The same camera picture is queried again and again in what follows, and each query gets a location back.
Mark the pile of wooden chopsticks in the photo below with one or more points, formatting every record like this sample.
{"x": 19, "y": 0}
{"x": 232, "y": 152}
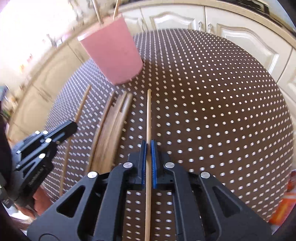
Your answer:
{"x": 115, "y": 129}

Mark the beige stone kitchen countertop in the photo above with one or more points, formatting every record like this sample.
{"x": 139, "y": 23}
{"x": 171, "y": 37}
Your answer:
{"x": 249, "y": 17}

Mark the light wooden chopstick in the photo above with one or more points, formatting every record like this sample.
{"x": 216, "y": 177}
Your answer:
{"x": 82, "y": 104}
{"x": 98, "y": 14}
{"x": 148, "y": 115}
{"x": 115, "y": 9}

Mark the pink cup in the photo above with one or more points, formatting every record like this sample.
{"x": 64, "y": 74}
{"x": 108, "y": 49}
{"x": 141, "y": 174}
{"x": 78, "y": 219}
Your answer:
{"x": 113, "y": 51}

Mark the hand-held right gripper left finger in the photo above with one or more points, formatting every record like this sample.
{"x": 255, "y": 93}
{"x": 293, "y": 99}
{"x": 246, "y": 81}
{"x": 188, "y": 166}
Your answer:
{"x": 143, "y": 153}

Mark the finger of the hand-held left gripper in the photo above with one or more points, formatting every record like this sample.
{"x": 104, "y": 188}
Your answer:
{"x": 44, "y": 157}
{"x": 62, "y": 129}

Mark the cream kitchen base cabinets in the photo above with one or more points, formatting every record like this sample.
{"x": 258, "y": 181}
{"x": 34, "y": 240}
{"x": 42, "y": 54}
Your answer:
{"x": 175, "y": 18}

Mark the brown polka dot tablecloth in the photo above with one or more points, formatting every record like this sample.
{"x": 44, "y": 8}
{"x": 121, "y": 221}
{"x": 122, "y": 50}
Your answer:
{"x": 208, "y": 104}

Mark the person's left hand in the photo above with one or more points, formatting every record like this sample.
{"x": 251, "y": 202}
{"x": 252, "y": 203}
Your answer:
{"x": 41, "y": 201}

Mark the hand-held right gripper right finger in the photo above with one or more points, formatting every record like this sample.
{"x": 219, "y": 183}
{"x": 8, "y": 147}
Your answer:
{"x": 154, "y": 162}

